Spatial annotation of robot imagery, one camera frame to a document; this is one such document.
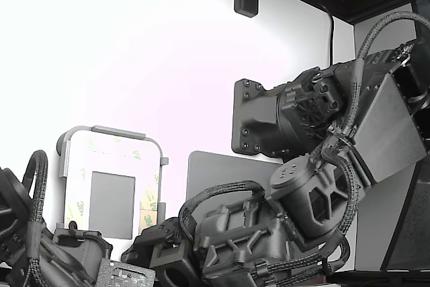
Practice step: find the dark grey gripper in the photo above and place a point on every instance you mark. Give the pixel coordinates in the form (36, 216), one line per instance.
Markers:
(235, 240)

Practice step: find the tan 3M tape liner strip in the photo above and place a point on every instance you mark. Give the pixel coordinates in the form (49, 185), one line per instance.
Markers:
(147, 218)

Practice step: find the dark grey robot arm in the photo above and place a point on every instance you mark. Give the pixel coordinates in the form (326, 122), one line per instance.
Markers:
(386, 132)

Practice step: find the dark idle robot arm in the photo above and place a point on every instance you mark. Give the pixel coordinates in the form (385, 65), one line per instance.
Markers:
(77, 250)

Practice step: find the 3M printed tape liner strip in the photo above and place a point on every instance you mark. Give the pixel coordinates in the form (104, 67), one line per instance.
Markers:
(149, 199)
(134, 154)
(79, 206)

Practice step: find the white plate with tape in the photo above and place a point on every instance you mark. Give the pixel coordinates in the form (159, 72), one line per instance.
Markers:
(111, 165)

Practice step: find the grey circuit board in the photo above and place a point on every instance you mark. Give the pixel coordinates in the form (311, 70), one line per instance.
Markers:
(124, 273)

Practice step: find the small grey rectangular panel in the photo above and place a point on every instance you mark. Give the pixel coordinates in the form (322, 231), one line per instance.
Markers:
(112, 204)

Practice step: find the large grey rectangular mat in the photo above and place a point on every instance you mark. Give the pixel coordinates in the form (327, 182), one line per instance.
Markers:
(228, 172)

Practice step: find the grey plate holder fixture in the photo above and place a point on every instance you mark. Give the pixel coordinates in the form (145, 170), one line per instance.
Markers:
(117, 131)

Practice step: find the dark speckled panel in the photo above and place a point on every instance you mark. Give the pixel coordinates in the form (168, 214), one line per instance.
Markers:
(413, 226)

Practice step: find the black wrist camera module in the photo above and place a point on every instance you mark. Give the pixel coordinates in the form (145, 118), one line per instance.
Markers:
(159, 231)

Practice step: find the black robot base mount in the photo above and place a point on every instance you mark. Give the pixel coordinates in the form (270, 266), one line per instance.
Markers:
(255, 112)

